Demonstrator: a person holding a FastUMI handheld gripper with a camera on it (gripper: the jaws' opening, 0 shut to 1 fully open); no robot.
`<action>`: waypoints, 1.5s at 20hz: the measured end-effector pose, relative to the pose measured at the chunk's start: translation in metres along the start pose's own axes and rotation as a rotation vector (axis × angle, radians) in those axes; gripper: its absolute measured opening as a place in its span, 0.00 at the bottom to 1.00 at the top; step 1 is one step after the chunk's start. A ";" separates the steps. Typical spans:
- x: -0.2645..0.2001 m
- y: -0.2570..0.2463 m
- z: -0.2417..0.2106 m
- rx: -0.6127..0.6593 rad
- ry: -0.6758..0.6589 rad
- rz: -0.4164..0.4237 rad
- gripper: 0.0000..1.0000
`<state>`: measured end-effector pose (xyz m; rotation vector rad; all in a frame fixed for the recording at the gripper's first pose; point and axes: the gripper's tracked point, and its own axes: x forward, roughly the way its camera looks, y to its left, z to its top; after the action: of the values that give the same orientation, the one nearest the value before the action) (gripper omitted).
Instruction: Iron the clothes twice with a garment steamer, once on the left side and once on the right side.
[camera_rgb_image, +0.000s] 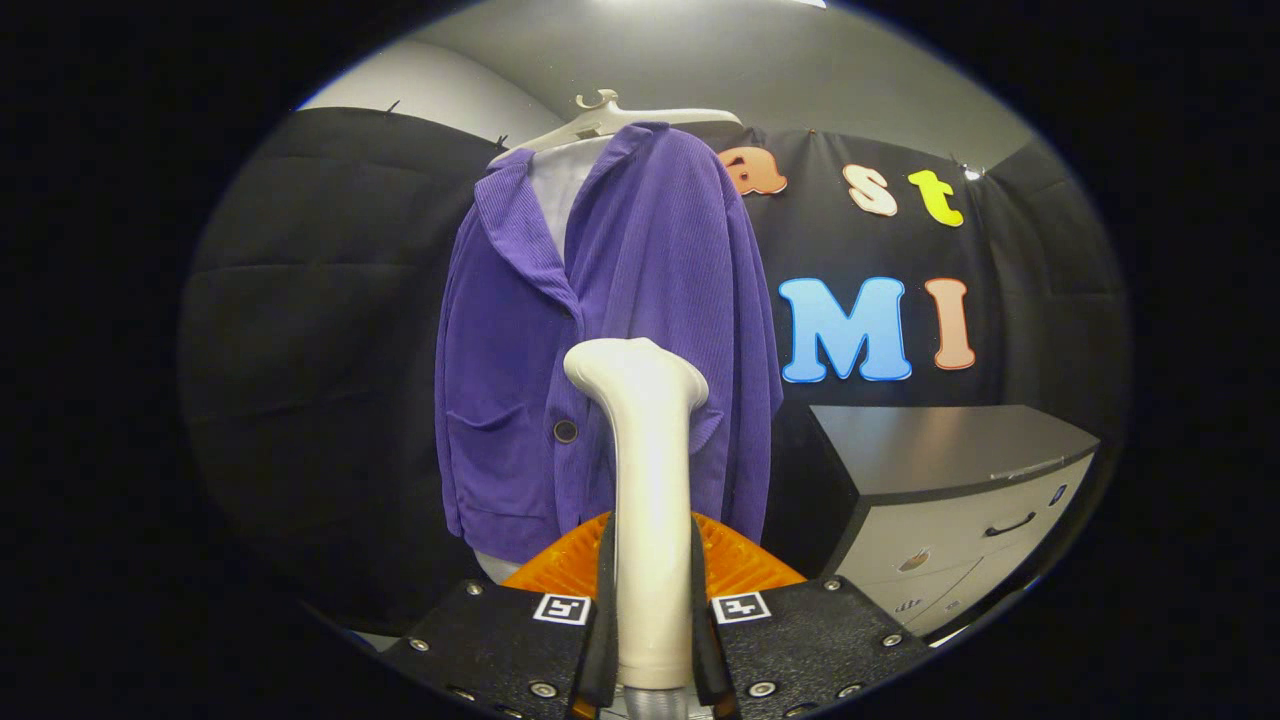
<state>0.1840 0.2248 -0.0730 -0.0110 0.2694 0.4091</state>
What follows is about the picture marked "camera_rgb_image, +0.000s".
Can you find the white garment steamer nozzle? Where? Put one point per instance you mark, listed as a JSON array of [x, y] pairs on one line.
[[650, 480]]

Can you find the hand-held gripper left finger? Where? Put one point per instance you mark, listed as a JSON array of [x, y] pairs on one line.
[[500, 640]]

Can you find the white garment form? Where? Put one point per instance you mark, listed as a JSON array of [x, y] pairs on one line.
[[560, 190]]

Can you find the grey cabinet with dark top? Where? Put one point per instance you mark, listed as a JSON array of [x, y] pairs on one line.
[[940, 450]]

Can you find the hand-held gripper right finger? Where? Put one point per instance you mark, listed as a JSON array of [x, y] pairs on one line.
[[810, 640]]

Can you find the white clothes hanger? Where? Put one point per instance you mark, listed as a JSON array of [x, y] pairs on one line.
[[600, 122]]

